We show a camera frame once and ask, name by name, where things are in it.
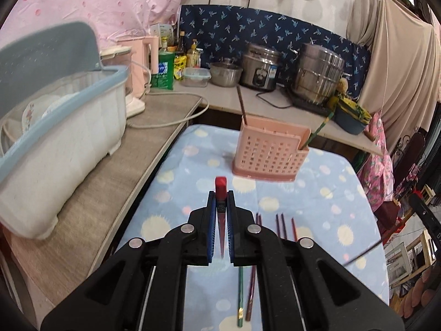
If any person's right hand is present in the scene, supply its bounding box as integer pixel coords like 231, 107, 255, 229
396, 276, 436, 319

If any white dish drainer tub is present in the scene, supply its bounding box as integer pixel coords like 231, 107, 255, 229
0, 65, 130, 240

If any blue plastic basin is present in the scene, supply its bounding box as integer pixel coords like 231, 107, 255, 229
334, 105, 367, 135

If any steel rice cooker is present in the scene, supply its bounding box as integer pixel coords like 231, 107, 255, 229
240, 43, 284, 92

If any blue planet-print tablecloth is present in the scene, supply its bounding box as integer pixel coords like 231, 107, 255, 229
114, 124, 391, 331

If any beige curtain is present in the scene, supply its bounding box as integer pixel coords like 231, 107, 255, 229
345, 0, 441, 145

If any navy leaf-print cloth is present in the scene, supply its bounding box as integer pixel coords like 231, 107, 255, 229
177, 4, 373, 97

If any dark metal chair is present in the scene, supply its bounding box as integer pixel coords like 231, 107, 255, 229
396, 127, 428, 194

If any grey-blue drainer lid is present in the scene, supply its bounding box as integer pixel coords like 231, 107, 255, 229
0, 21, 104, 125

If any clear plastic food container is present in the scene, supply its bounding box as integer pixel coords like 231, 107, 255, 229
182, 67, 211, 88

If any black power cable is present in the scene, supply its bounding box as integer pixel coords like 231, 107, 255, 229
255, 91, 293, 110

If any white wooden frame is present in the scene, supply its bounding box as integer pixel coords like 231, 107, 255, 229
384, 231, 435, 287

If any green detergent bottle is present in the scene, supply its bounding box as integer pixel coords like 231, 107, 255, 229
150, 46, 176, 90

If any pink pineapple-print apron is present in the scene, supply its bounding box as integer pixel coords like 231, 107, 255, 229
358, 112, 395, 214

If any yellow liquid bottle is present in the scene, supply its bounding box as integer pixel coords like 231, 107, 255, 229
186, 39, 202, 68

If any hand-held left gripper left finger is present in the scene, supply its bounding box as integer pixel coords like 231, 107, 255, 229
41, 190, 216, 331

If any maroon bag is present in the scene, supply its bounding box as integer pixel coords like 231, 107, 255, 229
377, 200, 402, 230

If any yellow plastic basin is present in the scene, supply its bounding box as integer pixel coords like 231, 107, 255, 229
329, 95, 372, 122

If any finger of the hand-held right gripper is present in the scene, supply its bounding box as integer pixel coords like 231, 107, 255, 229
408, 193, 441, 249

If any floral plate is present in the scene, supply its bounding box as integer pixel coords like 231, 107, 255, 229
21, 100, 45, 132

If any green chopstick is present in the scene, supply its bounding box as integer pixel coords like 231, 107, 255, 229
236, 266, 245, 328
302, 112, 335, 150

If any white blender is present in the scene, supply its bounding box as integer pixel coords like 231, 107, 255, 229
99, 46, 147, 118

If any pink electric kettle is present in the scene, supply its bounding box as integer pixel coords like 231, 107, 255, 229
117, 35, 161, 99

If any yellow packet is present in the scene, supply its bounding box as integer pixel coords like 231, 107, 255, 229
174, 54, 188, 80

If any pink dotted sheet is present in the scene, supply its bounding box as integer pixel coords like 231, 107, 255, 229
0, 0, 262, 87

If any steel steamer pot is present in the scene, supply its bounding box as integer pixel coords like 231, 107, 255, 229
293, 43, 345, 106

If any pink perforated utensil holder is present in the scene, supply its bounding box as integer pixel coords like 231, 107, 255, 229
232, 115, 311, 183

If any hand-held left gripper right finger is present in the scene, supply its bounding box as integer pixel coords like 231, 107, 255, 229
225, 190, 405, 331

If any black induction cooker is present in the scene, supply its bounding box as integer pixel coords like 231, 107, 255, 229
286, 90, 335, 118

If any white carton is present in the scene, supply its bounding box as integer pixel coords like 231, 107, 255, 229
150, 23, 173, 47

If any small steel pot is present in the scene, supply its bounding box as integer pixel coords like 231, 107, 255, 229
209, 58, 243, 87

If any white power cable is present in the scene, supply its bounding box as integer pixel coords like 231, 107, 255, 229
127, 88, 211, 129

